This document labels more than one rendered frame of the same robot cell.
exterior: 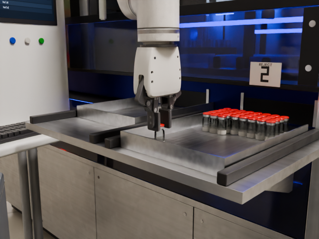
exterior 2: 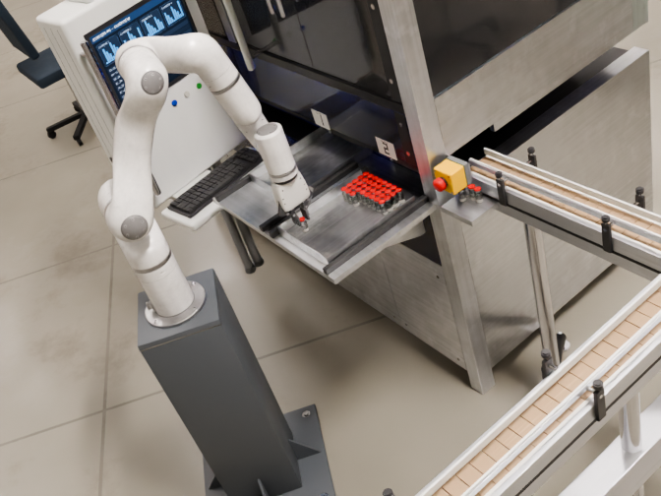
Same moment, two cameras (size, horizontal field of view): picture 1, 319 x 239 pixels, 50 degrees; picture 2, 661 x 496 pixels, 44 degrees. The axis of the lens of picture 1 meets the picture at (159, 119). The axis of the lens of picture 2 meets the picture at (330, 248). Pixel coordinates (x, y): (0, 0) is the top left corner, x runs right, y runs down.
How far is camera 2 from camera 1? 1.86 m
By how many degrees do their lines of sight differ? 31
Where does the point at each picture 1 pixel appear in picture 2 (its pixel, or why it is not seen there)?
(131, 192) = not seen: hidden behind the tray
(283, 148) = (377, 233)
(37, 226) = (250, 245)
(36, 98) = (211, 141)
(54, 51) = not seen: hidden behind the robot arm
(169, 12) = (282, 165)
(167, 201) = not seen: hidden behind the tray
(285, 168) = (371, 251)
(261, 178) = (350, 265)
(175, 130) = (323, 205)
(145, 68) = (278, 197)
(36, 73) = (205, 118)
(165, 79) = (295, 197)
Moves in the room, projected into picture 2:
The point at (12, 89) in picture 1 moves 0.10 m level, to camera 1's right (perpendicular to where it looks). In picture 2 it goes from (188, 145) to (212, 141)
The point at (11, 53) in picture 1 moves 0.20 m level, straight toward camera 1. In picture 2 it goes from (177, 114) to (183, 139)
